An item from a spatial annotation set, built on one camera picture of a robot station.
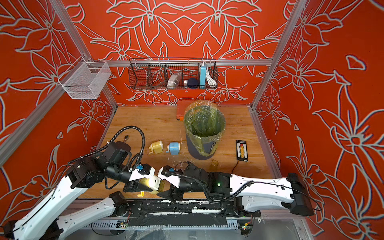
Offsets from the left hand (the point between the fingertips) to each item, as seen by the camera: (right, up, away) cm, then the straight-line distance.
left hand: (153, 179), depth 59 cm
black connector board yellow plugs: (+48, +4, +33) cm, 58 cm away
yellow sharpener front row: (+1, 0, -4) cm, 4 cm away
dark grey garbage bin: (+17, +7, +16) cm, 25 cm away
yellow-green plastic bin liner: (+24, +22, +31) cm, 45 cm away
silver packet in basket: (+5, +49, +33) cm, 60 cm away
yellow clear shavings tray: (+30, -3, +29) cm, 42 cm away
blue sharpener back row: (+5, +7, +29) cm, 30 cm away
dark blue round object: (+17, +48, +36) cm, 62 cm away
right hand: (+2, -3, -2) cm, 4 cm away
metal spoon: (-29, +12, +41) cm, 52 cm away
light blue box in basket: (+23, +50, +30) cm, 63 cm away
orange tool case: (+8, +35, +56) cm, 67 cm away
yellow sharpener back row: (-6, +7, +31) cm, 32 cm away
